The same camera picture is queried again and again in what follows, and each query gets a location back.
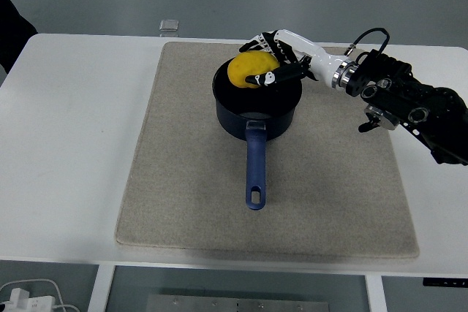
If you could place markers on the white table leg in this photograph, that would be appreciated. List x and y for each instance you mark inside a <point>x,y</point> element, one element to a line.
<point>376,293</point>
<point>102,288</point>

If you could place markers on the yellow potato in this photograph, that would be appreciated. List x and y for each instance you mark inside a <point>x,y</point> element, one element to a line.
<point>248,69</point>

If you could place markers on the beige felt mat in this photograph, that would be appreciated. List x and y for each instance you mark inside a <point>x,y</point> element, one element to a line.
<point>267,188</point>

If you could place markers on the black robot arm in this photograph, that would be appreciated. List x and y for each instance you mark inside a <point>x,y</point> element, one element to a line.
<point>406,93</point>

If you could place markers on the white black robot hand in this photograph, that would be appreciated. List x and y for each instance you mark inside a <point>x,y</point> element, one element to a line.
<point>314,57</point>

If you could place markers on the black table control panel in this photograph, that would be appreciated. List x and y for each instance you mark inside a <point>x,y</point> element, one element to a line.
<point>445,282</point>

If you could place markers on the white power strip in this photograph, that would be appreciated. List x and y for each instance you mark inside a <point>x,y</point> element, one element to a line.
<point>22,301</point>

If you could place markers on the small clear plastic box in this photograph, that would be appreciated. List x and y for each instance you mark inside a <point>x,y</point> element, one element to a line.
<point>169,25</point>

